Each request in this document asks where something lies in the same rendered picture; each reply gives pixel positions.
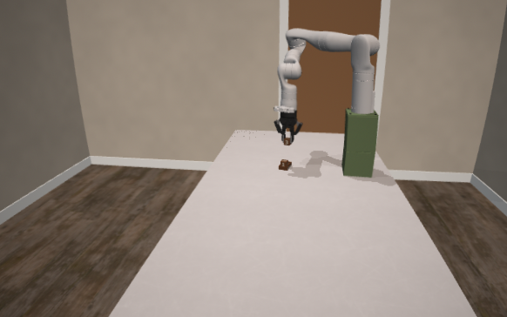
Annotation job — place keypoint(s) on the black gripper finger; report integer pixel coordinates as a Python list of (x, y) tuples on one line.
[(292, 132), (279, 130)]

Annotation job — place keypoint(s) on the brown wooden tray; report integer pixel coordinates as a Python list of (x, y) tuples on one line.
[(285, 168)]

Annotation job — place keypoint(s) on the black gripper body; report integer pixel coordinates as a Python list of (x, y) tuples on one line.
[(288, 116)]

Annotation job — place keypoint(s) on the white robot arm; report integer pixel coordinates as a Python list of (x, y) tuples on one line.
[(362, 47)]

